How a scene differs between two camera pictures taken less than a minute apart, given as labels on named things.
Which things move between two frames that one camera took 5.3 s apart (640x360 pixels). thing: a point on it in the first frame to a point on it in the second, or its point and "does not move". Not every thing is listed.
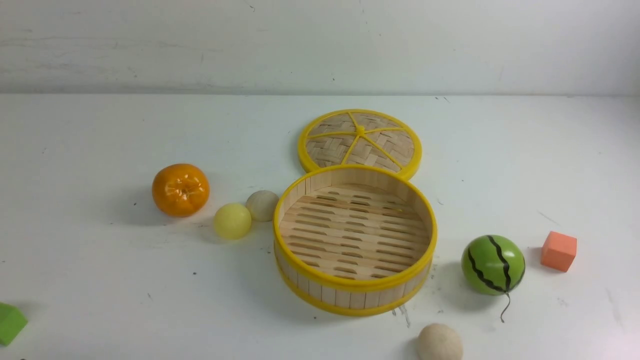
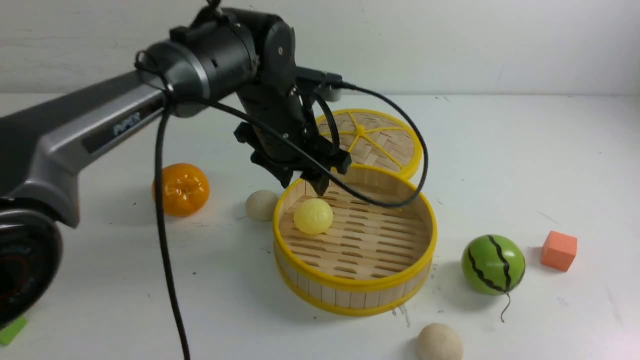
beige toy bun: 262,204 does not move
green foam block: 12,321 does not move
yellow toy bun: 232,221 to 313,216
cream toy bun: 438,341 does not move
